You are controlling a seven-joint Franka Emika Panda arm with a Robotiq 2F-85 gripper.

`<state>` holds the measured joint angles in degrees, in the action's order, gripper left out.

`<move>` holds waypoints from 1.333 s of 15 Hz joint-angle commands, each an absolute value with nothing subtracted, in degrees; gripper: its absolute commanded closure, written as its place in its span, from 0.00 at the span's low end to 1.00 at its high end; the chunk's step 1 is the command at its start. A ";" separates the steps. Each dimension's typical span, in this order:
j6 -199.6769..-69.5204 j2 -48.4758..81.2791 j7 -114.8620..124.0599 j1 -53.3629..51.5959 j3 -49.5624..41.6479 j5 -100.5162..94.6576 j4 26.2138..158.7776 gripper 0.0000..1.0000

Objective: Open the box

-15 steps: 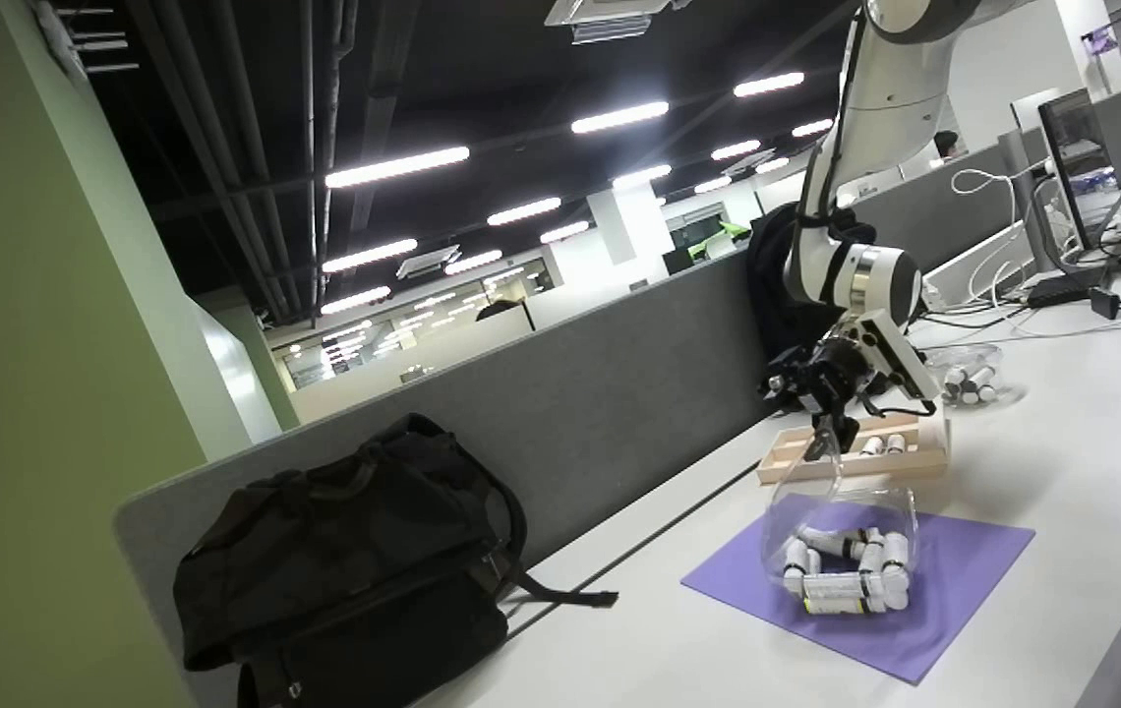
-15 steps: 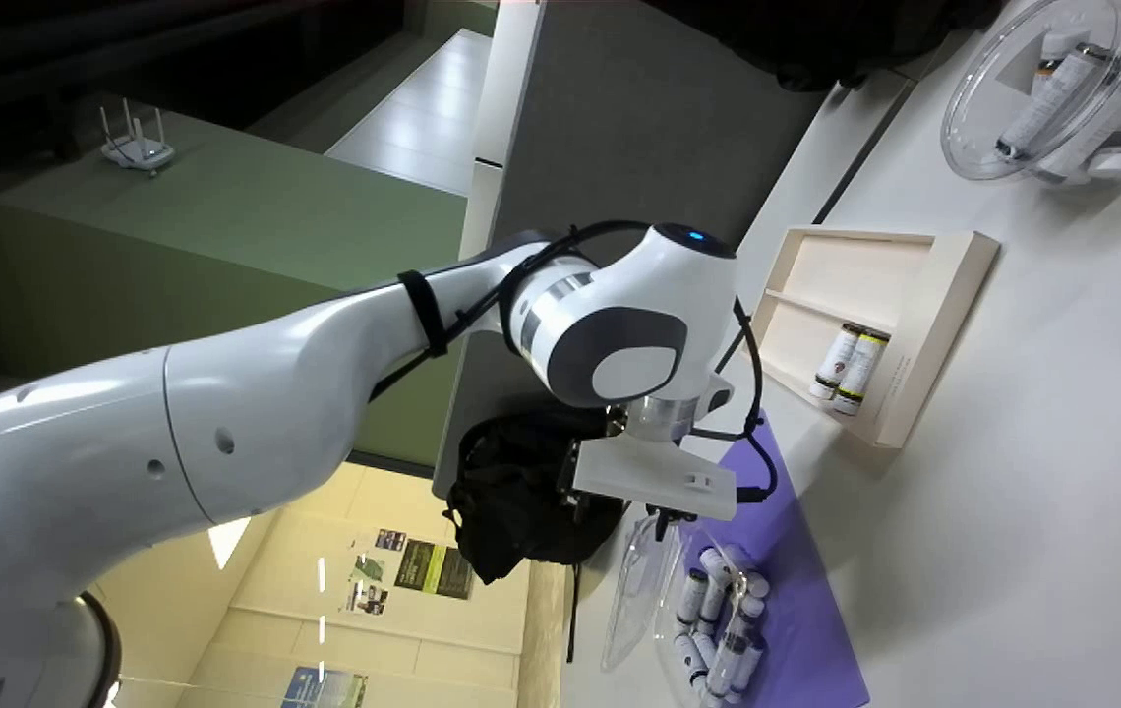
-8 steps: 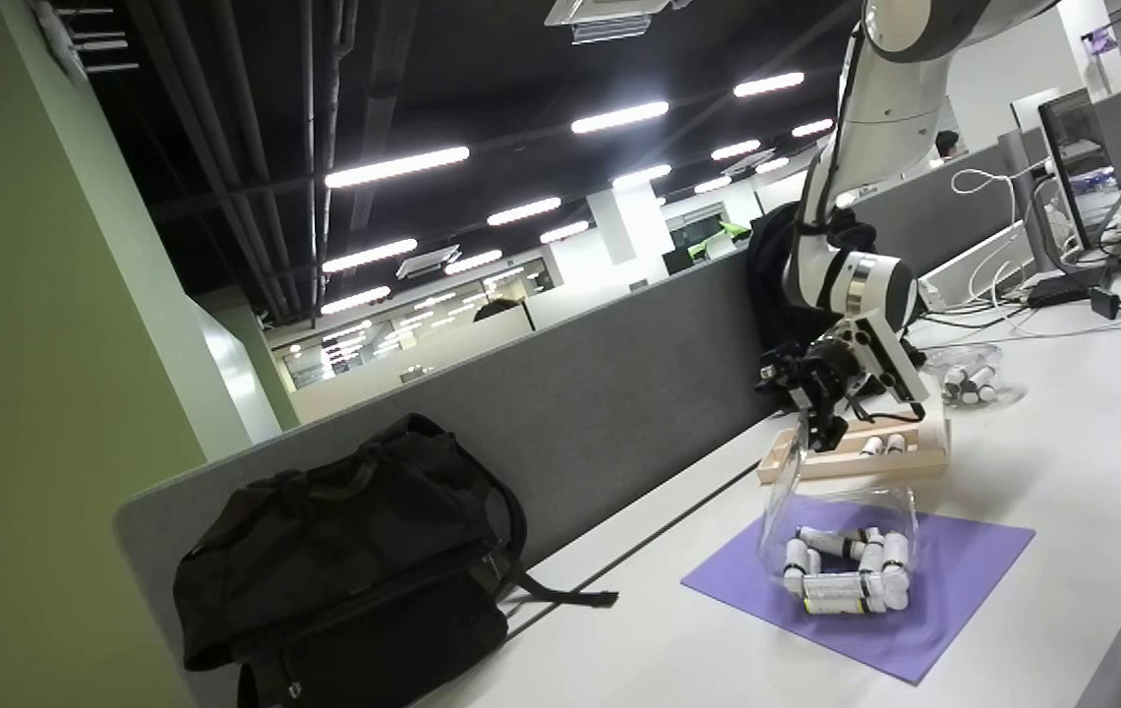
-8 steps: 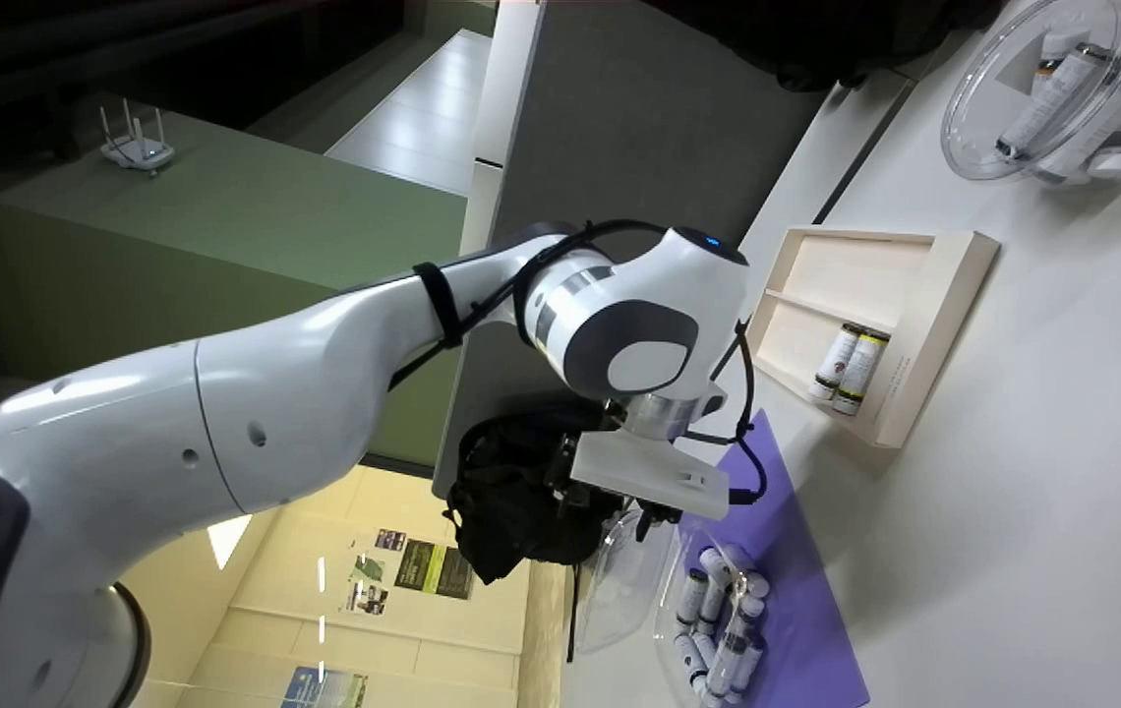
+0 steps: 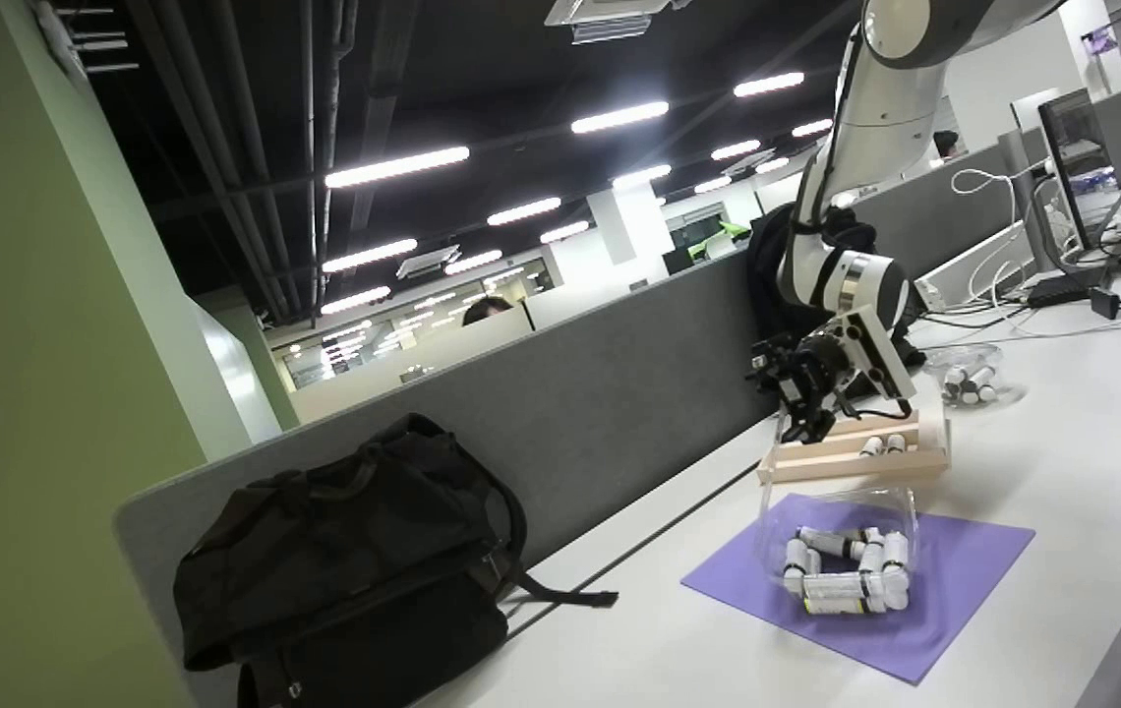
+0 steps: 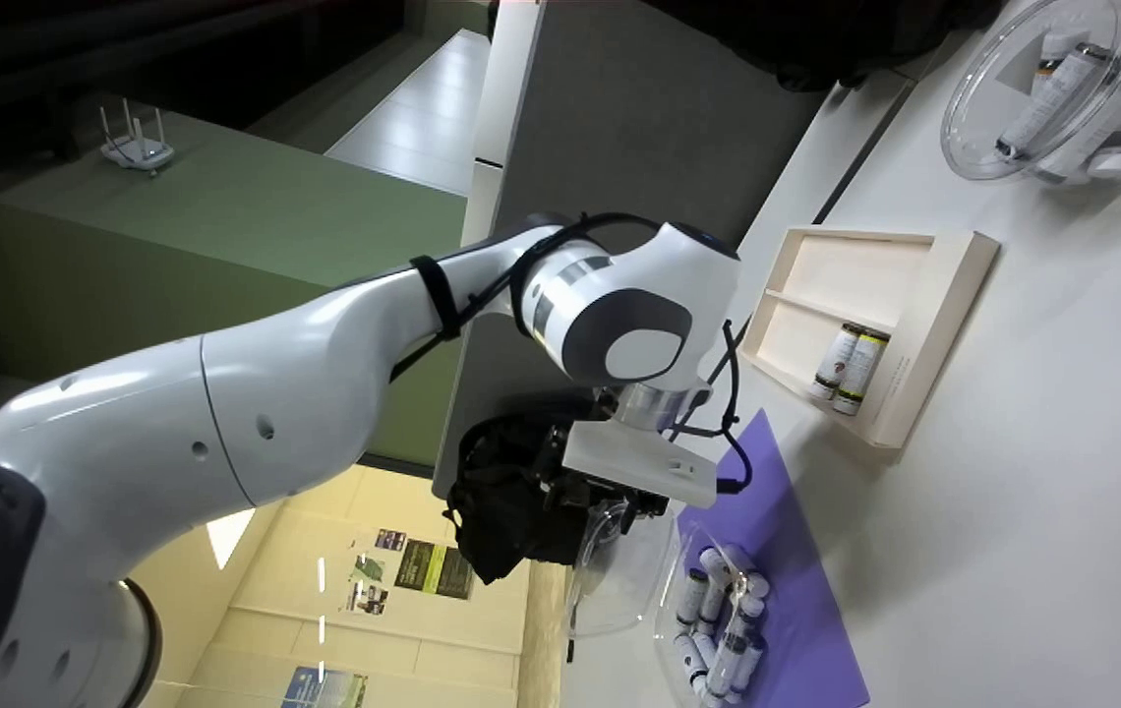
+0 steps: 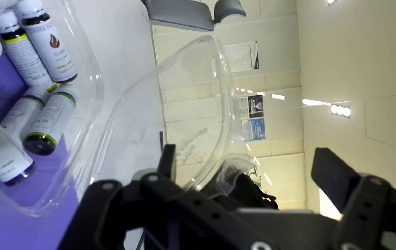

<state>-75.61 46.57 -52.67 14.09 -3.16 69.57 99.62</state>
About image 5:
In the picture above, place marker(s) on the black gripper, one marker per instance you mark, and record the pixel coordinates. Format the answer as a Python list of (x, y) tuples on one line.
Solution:
[(798, 362)]

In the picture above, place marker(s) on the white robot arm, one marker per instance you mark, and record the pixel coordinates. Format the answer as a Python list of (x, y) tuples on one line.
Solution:
[(877, 118)]

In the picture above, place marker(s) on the light wooden tray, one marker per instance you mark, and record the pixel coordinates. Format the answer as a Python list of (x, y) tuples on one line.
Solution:
[(848, 463)]

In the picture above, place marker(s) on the white battery with yellow band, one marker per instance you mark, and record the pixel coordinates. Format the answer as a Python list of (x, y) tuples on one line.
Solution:
[(905, 442), (873, 444)]

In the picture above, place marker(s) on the white cylinder battery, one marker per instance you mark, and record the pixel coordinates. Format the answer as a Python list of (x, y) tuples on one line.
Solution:
[(893, 553), (832, 539), (983, 388), (865, 553), (893, 592), (966, 384), (835, 595), (797, 560)]

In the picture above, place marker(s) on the clear plastic bowl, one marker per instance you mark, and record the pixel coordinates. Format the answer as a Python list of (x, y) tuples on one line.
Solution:
[(1004, 389)]

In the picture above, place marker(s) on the gray office divider panel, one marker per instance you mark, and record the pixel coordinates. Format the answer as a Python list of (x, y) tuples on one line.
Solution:
[(610, 396)]

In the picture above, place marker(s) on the purple mat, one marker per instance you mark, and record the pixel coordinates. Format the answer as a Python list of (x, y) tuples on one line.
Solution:
[(966, 577)]

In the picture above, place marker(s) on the low gray desk partition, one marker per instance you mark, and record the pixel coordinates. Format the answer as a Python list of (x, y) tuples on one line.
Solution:
[(966, 221)]

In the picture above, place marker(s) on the fluorescent ceiling light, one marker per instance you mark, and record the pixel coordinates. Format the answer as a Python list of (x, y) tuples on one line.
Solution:
[(811, 126), (520, 211), (564, 231), (770, 84), (357, 300), (733, 152), (475, 261), (396, 165), (619, 115), (367, 254)]

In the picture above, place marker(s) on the black chair back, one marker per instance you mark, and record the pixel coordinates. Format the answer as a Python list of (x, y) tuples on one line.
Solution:
[(492, 312)]

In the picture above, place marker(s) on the black computer monitor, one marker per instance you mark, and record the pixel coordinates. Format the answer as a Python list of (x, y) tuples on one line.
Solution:
[(1070, 160)]

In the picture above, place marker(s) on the ceiling air vent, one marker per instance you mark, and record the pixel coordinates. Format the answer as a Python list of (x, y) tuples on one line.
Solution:
[(610, 18)]

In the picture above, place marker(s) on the black duffel bag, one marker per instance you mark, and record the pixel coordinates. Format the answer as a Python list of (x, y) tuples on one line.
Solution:
[(347, 564)]

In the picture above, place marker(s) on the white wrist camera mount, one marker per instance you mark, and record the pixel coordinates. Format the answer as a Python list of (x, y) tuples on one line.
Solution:
[(891, 379)]

